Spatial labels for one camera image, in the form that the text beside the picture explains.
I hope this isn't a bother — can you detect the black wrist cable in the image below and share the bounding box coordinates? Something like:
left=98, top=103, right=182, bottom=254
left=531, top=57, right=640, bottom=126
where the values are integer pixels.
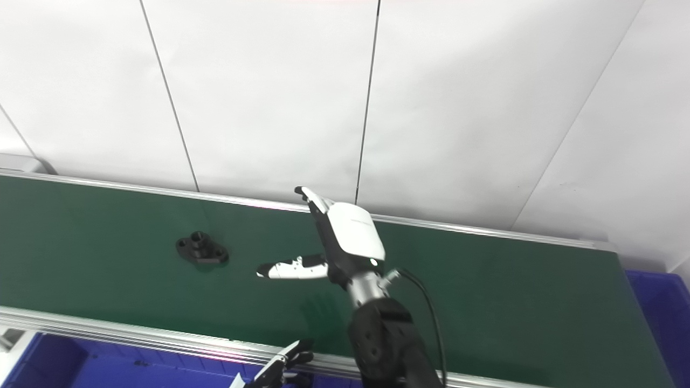
left=385, top=268, right=448, bottom=388

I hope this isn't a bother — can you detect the black flanged metal part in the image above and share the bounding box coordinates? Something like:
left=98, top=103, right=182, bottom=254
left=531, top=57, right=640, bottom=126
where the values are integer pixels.
left=176, top=231, right=230, bottom=266

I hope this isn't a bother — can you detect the white conveyor support bracket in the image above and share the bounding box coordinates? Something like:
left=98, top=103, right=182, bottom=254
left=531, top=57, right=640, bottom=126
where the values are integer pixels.
left=0, top=328, right=34, bottom=357

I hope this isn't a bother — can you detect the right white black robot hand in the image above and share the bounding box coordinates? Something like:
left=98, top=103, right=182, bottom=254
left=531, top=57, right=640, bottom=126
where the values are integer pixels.
left=256, top=186, right=387, bottom=292

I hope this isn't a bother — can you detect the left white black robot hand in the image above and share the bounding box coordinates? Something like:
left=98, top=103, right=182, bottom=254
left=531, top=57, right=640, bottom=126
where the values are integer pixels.
left=229, top=338, right=315, bottom=388

